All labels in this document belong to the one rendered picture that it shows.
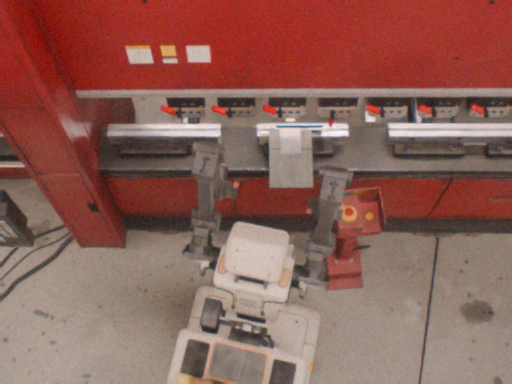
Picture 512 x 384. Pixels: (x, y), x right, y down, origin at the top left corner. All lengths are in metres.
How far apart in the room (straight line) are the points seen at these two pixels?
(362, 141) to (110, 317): 1.63
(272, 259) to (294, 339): 1.10
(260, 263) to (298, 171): 0.63
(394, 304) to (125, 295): 1.41
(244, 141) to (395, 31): 1.05
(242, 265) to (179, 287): 1.40
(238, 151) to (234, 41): 0.86
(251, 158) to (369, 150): 0.52
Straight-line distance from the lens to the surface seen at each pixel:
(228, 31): 2.56
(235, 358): 3.07
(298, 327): 3.73
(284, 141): 3.24
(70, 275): 4.19
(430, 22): 2.58
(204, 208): 2.72
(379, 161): 3.38
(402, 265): 4.17
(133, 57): 2.72
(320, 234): 2.71
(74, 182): 3.28
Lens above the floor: 3.93
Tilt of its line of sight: 65 degrees down
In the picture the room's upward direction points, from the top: 11 degrees counter-clockwise
